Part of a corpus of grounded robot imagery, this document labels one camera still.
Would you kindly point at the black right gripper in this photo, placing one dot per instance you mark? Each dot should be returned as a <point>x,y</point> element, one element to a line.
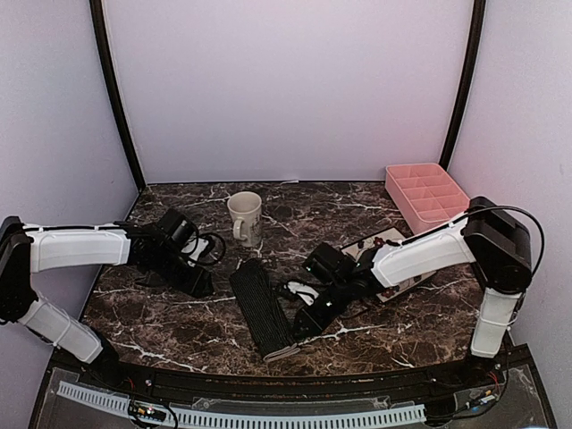
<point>315,323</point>

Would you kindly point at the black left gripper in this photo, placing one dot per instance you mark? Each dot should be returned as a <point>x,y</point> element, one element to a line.
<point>195,285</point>

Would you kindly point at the black striped underwear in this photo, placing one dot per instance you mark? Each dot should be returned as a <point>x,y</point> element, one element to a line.
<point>259,305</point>

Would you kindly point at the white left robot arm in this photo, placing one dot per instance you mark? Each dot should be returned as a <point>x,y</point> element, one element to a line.
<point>169,248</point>

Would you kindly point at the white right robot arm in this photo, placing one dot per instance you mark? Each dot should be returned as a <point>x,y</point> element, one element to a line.
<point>485,235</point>

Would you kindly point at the cream ceramic mug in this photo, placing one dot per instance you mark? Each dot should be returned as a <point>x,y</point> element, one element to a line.
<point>245,209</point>

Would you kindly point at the pink divided organizer tray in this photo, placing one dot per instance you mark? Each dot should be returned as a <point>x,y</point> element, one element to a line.
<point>425,195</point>

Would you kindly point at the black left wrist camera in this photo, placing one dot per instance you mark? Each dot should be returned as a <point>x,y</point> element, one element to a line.
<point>176,227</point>

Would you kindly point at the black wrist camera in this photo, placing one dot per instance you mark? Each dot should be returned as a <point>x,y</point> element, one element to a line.
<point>176,227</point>
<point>328,264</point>

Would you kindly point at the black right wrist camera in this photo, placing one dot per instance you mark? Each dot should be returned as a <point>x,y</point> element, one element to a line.
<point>328,264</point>

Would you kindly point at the black table edge rail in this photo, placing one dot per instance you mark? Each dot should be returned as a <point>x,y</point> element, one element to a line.
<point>310,377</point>

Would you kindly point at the left circuit board with wires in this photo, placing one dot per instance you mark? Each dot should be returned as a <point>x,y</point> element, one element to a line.
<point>145,412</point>

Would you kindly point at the circuit board with wires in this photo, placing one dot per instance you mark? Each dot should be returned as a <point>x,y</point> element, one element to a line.
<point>145,412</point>
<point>485,398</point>

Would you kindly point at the white slotted cable duct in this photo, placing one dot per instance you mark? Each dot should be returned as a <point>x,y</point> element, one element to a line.
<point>236,414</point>

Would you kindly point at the right circuit board with wires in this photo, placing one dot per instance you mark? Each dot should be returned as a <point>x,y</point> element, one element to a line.
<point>485,398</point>

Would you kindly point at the black left frame post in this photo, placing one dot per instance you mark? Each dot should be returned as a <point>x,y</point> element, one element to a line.
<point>113,92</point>

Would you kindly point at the black frame post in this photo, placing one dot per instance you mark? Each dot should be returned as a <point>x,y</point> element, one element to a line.
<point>465,83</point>
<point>113,92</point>

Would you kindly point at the black right frame post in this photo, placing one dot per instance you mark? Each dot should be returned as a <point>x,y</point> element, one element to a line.
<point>465,83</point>

